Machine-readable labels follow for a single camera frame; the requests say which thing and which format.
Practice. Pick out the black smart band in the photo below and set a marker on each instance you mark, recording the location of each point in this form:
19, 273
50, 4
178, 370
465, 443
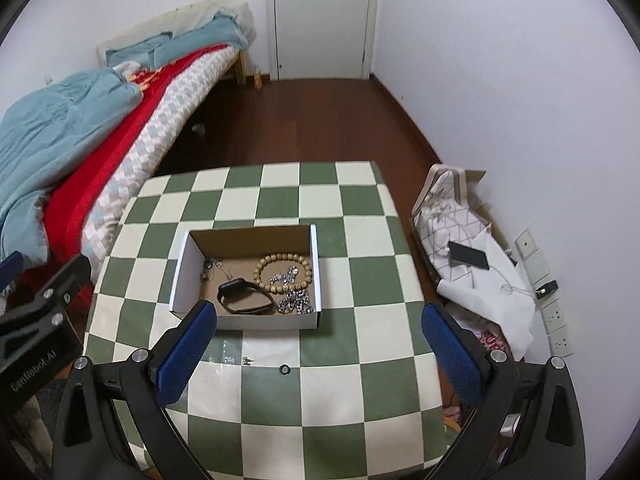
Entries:
235, 287

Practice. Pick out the black smartphone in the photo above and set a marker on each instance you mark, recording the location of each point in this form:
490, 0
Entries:
467, 256

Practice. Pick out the green white checkered tablecloth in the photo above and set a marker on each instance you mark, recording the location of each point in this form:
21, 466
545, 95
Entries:
325, 410

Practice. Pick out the white wall socket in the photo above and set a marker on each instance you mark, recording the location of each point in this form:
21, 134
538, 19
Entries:
561, 342
552, 315

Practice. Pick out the red white plastic bag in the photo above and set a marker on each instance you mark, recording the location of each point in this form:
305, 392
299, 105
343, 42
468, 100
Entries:
492, 342

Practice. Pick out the cardboard box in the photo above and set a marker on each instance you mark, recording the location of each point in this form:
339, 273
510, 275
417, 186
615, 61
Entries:
250, 246

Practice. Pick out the beige bed headboard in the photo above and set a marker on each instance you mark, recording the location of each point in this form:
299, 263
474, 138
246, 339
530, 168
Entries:
150, 25

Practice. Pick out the grey wall plate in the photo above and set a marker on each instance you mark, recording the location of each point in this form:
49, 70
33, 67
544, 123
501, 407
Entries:
532, 255

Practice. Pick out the patterned white tote bag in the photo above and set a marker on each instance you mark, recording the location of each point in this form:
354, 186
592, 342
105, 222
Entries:
440, 210

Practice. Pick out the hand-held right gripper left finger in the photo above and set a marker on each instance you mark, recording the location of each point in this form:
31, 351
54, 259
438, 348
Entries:
185, 355

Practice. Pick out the grey white checkered quilt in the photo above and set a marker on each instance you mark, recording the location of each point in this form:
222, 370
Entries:
160, 130

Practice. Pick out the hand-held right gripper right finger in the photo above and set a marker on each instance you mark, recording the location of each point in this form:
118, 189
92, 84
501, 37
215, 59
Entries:
452, 355

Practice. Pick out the light blue duvet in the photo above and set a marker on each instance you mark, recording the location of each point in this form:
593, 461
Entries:
50, 135

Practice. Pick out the light blue folded blanket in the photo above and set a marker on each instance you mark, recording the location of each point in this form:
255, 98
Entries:
200, 40

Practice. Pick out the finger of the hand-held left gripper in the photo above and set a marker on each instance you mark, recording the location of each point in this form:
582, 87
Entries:
65, 280
10, 270

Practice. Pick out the black charger plug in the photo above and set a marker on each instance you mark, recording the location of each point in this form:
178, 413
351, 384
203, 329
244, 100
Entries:
545, 291

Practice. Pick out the bed with red sheet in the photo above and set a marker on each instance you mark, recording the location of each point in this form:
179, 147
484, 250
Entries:
110, 160

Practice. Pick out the white door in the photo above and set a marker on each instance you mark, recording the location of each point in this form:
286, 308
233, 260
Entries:
320, 20

